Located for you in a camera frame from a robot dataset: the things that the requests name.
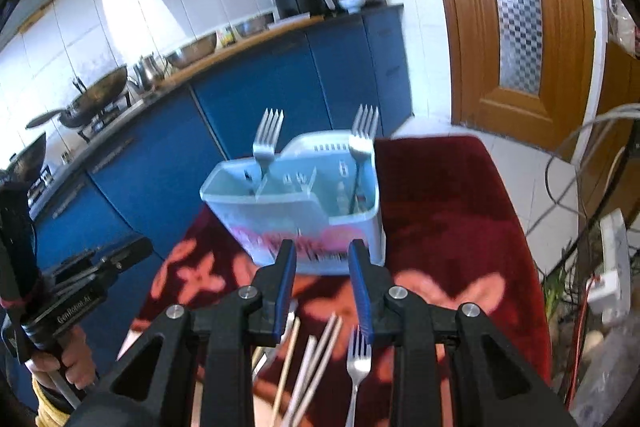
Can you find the small steel bowl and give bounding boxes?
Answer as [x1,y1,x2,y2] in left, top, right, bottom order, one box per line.
[234,14,275,38]

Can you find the wooden countertop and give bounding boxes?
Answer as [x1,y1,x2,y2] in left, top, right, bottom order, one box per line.
[45,4,405,168]

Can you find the dark frying pan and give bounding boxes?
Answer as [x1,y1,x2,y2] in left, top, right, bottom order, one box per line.
[0,132,48,180]

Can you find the white plastic bag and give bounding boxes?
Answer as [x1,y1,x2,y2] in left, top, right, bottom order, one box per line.
[607,0,640,58]

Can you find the wooden chopstick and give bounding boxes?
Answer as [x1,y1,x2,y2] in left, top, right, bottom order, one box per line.
[270,317,302,427]

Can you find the steel fork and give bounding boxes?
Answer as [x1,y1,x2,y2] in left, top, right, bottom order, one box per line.
[347,104,380,172]
[252,108,285,198]
[344,326,373,427]

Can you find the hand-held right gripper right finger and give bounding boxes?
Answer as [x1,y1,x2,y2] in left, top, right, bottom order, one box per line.
[347,239,581,427]

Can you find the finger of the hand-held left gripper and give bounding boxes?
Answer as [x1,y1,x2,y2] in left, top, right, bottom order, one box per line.
[95,237,154,279]

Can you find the white power strip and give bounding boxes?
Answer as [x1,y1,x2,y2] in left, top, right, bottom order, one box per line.
[587,209,633,328]

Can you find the large steel bowl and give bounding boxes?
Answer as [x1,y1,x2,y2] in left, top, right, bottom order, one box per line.
[165,32,218,68]

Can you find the steel wok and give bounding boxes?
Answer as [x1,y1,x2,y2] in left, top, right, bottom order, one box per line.
[25,64,131,130]

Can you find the blue base cabinets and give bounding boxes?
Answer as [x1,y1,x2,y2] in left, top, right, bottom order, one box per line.
[30,7,413,268]

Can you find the wooden door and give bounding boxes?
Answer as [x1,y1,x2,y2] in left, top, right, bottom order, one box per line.
[420,0,596,142]

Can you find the red floral cloth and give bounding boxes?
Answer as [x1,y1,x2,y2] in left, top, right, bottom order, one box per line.
[117,134,553,427]

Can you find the wooden shelf unit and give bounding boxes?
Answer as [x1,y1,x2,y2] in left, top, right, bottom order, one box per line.
[580,0,640,218]

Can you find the white chopstick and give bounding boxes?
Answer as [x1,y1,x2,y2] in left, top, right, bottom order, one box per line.
[290,335,319,427]

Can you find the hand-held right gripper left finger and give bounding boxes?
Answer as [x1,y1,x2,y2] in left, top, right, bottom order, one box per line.
[70,239,298,427]

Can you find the light blue plastic utensil holder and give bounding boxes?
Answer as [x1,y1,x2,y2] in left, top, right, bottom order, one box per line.
[200,131,386,277]

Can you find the steel kettle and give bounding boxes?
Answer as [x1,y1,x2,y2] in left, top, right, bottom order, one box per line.
[132,54,166,90]

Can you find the grey cables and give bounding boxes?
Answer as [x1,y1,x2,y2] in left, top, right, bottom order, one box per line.
[545,104,640,228]

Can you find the person's left hand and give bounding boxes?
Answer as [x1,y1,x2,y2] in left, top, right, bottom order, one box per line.
[29,326,99,392]

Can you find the gas stove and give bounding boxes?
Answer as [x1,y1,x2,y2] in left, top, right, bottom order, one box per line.
[30,94,146,142]

